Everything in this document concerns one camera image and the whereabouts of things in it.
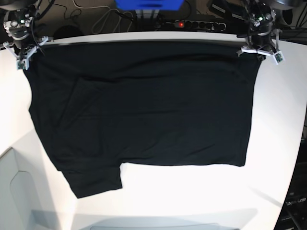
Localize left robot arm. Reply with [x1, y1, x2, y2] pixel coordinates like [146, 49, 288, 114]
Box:
[237, 0, 285, 65]

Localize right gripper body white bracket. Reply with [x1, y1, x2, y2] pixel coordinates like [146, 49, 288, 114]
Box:
[2, 36, 49, 70]

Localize blue plastic box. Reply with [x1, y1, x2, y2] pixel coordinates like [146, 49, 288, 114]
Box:
[115, 0, 184, 11]

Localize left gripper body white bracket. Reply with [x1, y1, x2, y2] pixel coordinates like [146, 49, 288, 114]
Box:
[237, 30, 284, 65]

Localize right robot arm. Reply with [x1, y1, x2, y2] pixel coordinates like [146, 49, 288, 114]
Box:
[0, 0, 54, 70]

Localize black T-shirt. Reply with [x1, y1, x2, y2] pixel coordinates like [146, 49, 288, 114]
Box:
[24, 41, 261, 198]

